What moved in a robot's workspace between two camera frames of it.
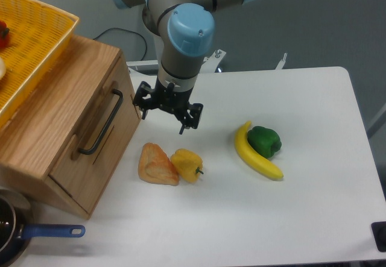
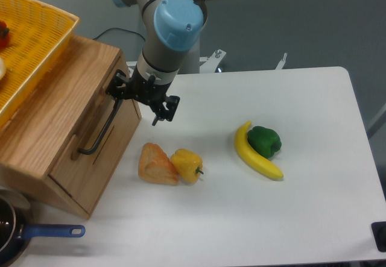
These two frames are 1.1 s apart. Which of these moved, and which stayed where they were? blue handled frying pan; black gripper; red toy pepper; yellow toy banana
Moved: black gripper
Stayed: blue handled frying pan; yellow toy banana; red toy pepper
